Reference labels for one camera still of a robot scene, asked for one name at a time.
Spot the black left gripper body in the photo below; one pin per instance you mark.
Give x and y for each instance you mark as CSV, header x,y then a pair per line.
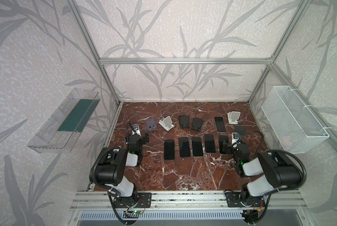
x,y
136,138

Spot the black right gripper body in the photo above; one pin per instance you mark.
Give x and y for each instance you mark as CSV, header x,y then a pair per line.
x,y
233,147

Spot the black phone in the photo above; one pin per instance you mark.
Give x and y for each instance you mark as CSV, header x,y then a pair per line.
x,y
169,149
222,141
184,147

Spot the white-edged phone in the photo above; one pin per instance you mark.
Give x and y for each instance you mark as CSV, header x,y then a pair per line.
x,y
220,124

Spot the white front phone stand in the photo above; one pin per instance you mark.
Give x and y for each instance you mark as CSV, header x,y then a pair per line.
x,y
233,117

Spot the dark grey front phone stand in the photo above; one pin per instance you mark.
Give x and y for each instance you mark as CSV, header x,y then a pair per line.
x,y
240,129

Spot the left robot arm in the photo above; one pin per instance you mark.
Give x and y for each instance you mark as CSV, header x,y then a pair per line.
x,y
108,170

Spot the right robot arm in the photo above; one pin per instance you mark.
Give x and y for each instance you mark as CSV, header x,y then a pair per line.
x,y
277,170

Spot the white metal phone stand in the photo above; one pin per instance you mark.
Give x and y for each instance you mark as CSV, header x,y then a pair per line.
x,y
166,123

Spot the black stand under purple phone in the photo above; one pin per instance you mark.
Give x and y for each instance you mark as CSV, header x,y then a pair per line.
x,y
197,124

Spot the green circuit board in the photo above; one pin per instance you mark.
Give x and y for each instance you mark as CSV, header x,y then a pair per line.
x,y
134,213

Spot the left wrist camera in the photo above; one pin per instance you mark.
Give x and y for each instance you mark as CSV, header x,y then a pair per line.
x,y
136,130

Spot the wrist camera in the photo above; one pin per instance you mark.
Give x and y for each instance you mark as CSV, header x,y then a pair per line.
x,y
235,139
136,130

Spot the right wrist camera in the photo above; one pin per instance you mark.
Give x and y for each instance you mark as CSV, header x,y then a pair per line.
x,y
235,139

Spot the white wire mesh basket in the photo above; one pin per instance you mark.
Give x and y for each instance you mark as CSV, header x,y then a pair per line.
x,y
294,124

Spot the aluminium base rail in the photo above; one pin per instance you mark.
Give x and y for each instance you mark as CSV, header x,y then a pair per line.
x,y
188,200

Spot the clear plastic wall tray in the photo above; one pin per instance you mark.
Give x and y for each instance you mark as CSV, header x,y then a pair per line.
x,y
61,131

